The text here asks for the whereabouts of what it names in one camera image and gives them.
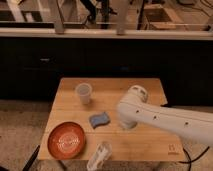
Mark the orange round bowl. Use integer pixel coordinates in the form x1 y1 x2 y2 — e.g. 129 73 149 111
47 122 86 160

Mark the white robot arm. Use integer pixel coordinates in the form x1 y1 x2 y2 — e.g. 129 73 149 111
117 85 213 147

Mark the cardboard box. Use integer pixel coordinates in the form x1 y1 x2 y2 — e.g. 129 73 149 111
142 4 183 30

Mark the black cable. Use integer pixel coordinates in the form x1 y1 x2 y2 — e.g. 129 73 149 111
179 145 211 171

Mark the black table leg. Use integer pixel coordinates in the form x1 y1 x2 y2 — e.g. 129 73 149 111
22 145 40 171

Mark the blue sponge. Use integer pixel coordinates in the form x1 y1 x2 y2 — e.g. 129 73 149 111
89 112 110 129

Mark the translucent plastic cup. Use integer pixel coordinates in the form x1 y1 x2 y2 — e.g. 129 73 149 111
75 83 92 105

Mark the wooden table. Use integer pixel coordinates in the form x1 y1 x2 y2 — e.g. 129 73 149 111
37 77 185 163

